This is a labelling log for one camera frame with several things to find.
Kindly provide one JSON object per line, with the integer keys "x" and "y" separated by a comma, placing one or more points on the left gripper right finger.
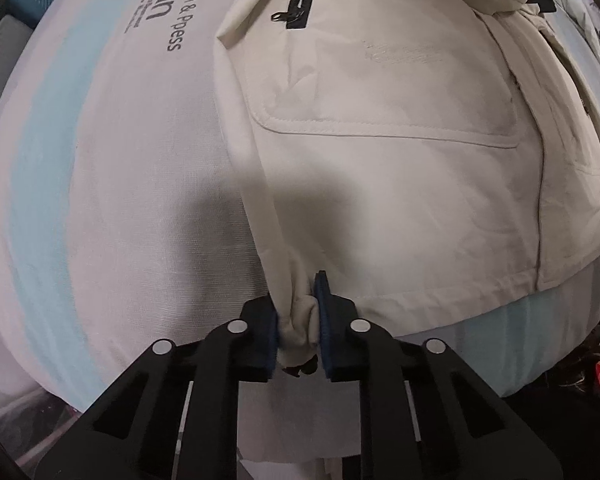
{"x": 424, "y": 412}

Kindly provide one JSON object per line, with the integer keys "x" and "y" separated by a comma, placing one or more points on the cream and black hooded jacket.
{"x": 438, "y": 159}

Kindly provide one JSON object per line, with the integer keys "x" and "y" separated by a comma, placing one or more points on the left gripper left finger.
{"x": 172, "y": 414}

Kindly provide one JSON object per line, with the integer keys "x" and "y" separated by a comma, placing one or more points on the striped bed sheet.
{"x": 121, "y": 219}

